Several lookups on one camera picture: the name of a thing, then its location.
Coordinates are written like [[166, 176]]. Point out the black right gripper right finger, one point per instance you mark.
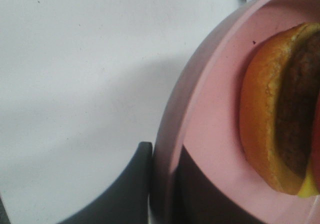
[[198, 201]]

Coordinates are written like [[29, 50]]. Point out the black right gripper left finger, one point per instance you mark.
[[126, 200]]

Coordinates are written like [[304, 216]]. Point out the pink round plate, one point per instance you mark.
[[202, 116]]

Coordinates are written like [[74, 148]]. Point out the burger with yellow bun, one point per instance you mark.
[[277, 109]]

